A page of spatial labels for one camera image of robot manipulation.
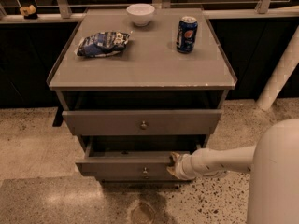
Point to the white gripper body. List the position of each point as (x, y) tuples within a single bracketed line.
[(181, 167)]

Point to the grey drawer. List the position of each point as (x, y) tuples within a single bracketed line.
[(134, 158), (142, 122)]

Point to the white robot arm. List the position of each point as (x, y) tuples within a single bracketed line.
[(273, 166)]

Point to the grey top drawer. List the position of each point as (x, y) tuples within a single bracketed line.
[(142, 122)]

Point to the grey drawer cabinet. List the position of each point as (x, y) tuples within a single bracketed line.
[(150, 74)]

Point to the blue pepsi can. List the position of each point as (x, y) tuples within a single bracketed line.
[(187, 29)]

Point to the white slanted pillar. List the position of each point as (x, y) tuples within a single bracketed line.
[(286, 65)]

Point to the blue chip bag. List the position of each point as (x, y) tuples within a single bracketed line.
[(102, 44)]

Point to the white ceramic bowl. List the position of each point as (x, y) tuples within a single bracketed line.
[(140, 14)]

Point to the metal window railing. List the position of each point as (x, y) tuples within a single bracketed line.
[(62, 3)]

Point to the small yellow black object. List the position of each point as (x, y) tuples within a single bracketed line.
[(29, 12)]

